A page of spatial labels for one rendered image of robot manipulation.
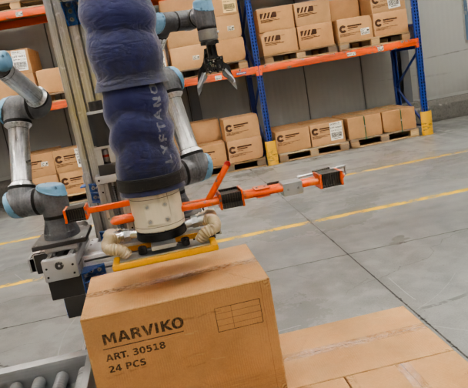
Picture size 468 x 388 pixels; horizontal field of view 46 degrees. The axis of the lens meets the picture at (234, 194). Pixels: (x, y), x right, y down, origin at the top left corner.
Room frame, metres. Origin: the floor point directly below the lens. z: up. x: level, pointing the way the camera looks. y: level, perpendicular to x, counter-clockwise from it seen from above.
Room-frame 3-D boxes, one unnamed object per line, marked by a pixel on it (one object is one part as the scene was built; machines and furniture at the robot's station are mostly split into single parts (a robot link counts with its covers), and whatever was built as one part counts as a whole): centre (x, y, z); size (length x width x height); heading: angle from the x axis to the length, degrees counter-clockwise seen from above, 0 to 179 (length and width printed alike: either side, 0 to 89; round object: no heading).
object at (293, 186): (1.89, -0.20, 1.17); 0.07 x 0.07 x 0.04; 7
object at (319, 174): (1.90, -0.33, 1.18); 0.08 x 0.07 x 0.05; 97
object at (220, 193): (1.86, 0.02, 1.18); 0.10 x 0.08 x 0.06; 7
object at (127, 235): (1.83, 0.26, 1.12); 0.34 x 0.25 x 0.06; 97
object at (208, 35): (2.20, -0.01, 1.74); 0.08 x 0.08 x 0.05
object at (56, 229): (2.34, 0.76, 1.09); 0.15 x 0.15 x 0.10
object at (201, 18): (2.21, -0.01, 1.82); 0.09 x 0.08 x 0.11; 32
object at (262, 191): (1.97, 0.08, 1.18); 0.93 x 0.30 x 0.04; 97
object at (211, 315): (1.83, 0.26, 0.74); 0.60 x 0.40 x 0.40; 97
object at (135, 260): (1.73, 0.25, 1.08); 0.34 x 0.10 x 0.05; 97
